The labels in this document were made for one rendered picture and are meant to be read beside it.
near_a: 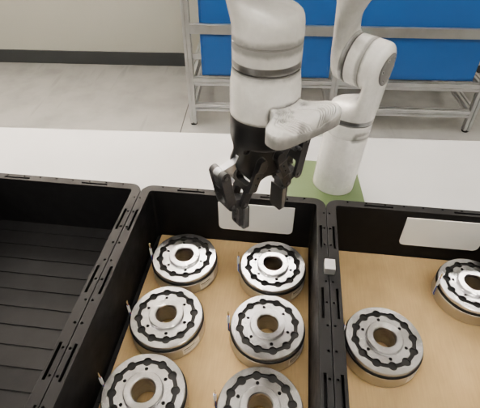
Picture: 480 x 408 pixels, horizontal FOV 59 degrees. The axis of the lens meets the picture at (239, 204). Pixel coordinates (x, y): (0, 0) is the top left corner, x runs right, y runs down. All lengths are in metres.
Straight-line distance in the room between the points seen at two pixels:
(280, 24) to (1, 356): 0.56
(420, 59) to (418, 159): 1.40
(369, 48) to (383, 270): 0.38
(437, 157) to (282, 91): 0.90
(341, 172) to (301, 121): 0.52
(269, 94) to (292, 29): 0.06
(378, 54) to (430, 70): 1.85
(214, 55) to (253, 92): 2.05
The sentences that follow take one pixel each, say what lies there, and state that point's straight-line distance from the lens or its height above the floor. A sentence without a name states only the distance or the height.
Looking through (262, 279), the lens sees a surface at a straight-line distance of 0.65.
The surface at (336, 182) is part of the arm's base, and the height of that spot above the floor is 0.80.
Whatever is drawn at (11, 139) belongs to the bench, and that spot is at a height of 0.70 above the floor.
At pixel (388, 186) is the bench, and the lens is 1.12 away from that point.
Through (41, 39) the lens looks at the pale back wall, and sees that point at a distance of 3.75.
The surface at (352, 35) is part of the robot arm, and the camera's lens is 0.83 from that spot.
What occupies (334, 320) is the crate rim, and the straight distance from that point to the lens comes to 0.54.
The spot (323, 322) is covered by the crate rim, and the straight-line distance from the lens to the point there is 0.53.
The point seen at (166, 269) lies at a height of 0.86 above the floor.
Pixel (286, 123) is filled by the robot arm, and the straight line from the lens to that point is 0.40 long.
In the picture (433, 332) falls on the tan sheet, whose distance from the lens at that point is 0.69.
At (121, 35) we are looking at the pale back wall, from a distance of 3.50.
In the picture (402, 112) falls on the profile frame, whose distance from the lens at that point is 2.72.
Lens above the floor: 1.37
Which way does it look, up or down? 42 degrees down
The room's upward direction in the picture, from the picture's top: straight up
